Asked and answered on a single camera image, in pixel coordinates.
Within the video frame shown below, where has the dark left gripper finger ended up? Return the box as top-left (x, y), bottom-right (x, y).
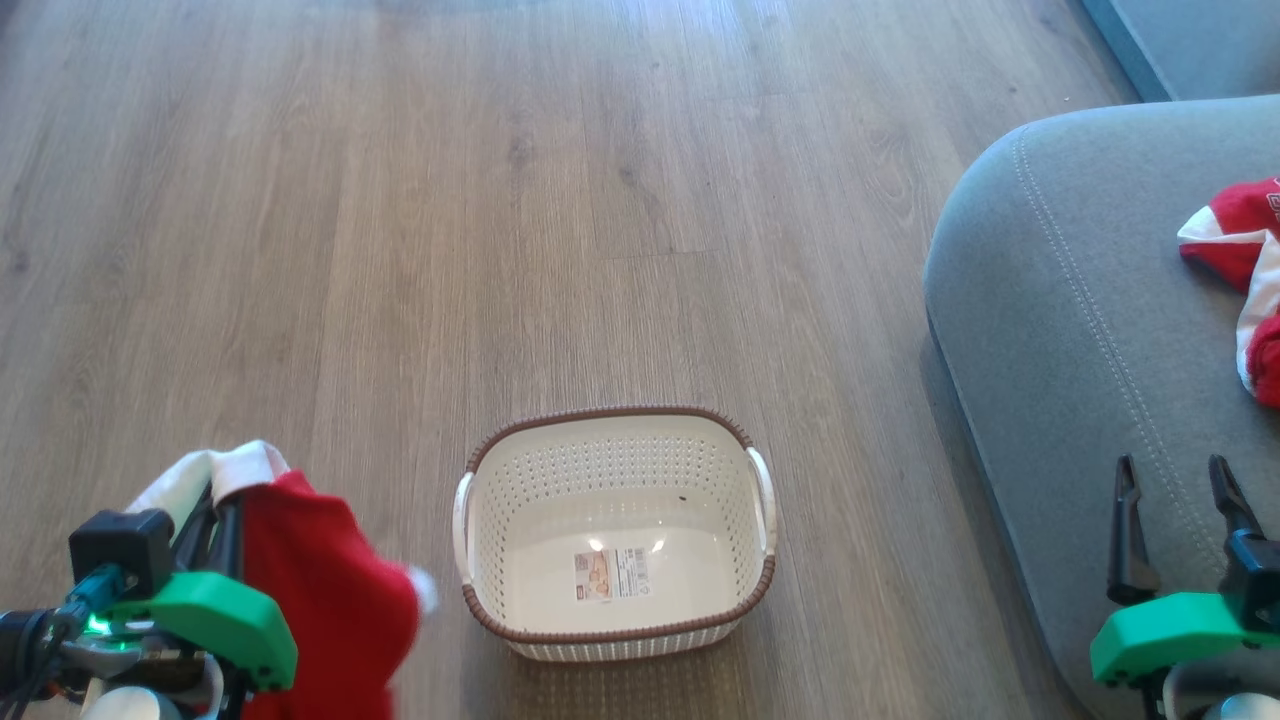
top-left (175, 485), bottom-right (217, 574)
top-left (214, 496), bottom-right (245, 582)

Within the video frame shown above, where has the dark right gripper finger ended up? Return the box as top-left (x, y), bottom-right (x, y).
top-left (1207, 454), bottom-right (1267, 543)
top-left (1106, 454), bottom-right (1162, 605)

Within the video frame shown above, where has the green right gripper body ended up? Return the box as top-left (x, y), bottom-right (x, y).
top-left (1089, 591), bottom-right (1280, 687)

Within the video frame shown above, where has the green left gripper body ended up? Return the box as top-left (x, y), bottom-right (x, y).
top-left (108, 571), bottom-right (299, 692)

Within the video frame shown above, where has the red santa hat white band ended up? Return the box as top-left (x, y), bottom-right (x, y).
top-left (125, 440), bottom-right (439, 720)

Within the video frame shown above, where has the red shirt white trim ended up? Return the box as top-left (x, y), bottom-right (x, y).
top-left (1177, 178), bottom-right (1280, 409)

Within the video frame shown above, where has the grey fabric sofa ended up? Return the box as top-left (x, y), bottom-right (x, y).
top-left (923, 95), bottom-right (1280, 720)

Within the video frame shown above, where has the paper label sticker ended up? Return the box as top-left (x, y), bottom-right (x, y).
top-left (573, 547), bottom-right (651, 603)

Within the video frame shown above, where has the white basket brown rim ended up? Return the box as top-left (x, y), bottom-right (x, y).
top-left (452, 405), bottom-right (778, 664)

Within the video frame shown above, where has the blue-grey furniture panel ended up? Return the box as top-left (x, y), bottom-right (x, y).
top-left (1080, 0), bottom-right (1280, 103)

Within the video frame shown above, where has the black cable teal plug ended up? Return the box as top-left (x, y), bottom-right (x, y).
top-left (0, 564), bottom-right (127, 720)

